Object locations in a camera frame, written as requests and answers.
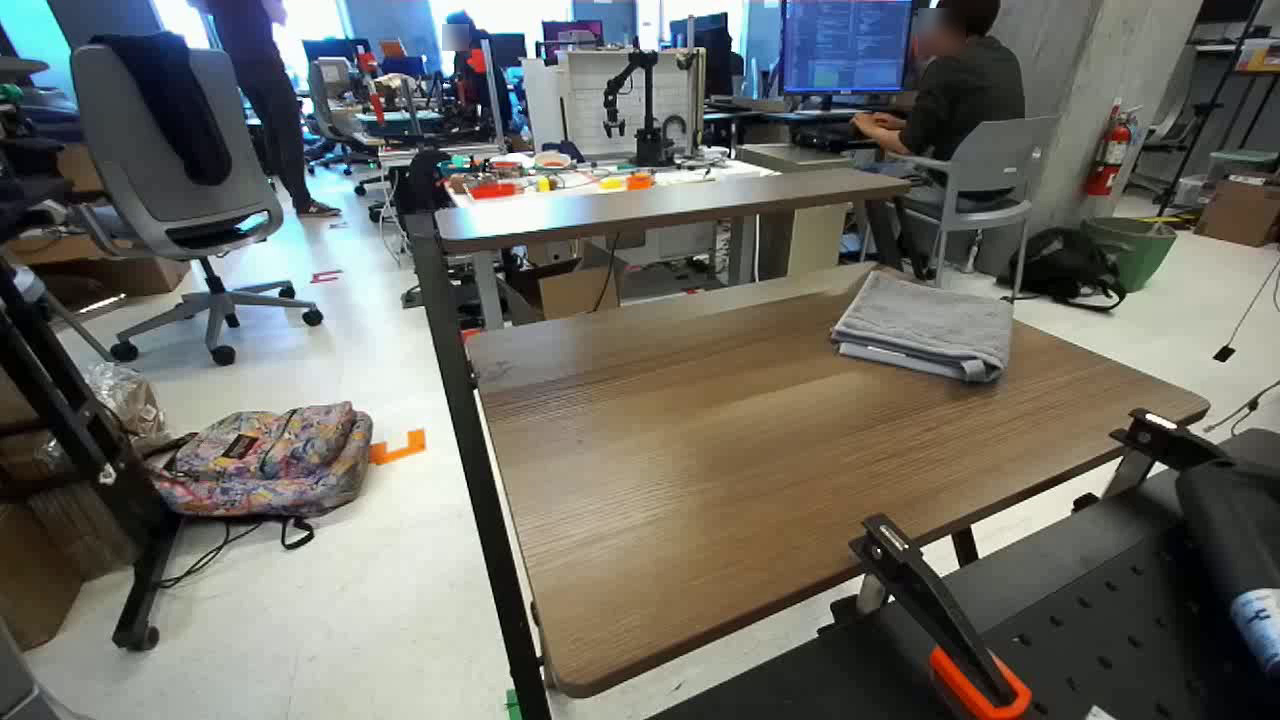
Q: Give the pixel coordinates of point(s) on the black orange clamp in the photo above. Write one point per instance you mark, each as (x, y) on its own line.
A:
(963, 660)

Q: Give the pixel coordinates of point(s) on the computer monitor with blue screen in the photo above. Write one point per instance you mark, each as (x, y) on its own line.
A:
(842, 47)

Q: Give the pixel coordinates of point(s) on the seated person in orange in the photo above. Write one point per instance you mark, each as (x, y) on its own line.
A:
(470, 68)

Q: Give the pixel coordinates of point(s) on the wooden table with black frame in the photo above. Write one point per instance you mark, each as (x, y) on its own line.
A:
(657, 476)

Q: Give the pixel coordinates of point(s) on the colourful patterned backpack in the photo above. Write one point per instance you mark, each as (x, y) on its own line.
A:
(267, 465)

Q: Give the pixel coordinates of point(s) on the red fire extinguisher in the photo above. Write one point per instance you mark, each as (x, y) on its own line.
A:
(1111, 153)

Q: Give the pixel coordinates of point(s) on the grey towel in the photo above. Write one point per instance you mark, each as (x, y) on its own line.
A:
(924, 328)

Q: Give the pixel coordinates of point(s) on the cardboard box under desk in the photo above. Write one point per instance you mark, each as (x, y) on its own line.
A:
(570, 290)

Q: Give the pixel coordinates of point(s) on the black stand frame at left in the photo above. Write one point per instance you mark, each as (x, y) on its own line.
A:
(95, 441)

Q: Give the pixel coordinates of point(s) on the white board behind small arm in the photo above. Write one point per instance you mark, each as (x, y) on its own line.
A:
(586, 73)

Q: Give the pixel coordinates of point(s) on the grey chair at desk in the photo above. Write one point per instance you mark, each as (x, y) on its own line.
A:
(983, 186)

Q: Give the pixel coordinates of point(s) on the seated person in dark shirt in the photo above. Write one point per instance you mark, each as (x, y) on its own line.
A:
(969, 76)

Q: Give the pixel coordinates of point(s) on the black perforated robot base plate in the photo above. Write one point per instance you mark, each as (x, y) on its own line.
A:
(1104, 612)

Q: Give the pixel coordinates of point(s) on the small black robot arm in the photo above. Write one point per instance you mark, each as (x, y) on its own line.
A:
(652, 106)

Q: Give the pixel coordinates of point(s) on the black bag on floor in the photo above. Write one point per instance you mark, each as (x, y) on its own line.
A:
(1070, 270)

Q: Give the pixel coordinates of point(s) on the orange plastic piece on floor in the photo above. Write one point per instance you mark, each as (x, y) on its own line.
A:
(402, 451)

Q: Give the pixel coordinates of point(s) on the black jacket on chair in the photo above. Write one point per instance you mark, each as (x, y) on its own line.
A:
(160, 68)

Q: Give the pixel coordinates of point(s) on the standing person in dark clothes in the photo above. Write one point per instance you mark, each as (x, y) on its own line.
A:
(246, 32)

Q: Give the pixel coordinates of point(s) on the black clamp at right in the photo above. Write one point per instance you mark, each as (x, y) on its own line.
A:
(1149, 441)

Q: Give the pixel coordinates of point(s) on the cardboard box at right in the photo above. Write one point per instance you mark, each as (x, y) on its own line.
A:
(1247, 214)

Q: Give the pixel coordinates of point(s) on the black cylinder with label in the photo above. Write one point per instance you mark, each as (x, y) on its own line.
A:
(1234, 513)

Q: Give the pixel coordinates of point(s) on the green bin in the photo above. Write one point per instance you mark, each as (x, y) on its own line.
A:
(1132, 247)

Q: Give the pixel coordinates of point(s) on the grey background desk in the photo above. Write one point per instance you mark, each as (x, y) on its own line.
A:
(487, 224)

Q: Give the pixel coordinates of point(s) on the grey office chair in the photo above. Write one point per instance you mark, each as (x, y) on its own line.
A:
(175, 219)

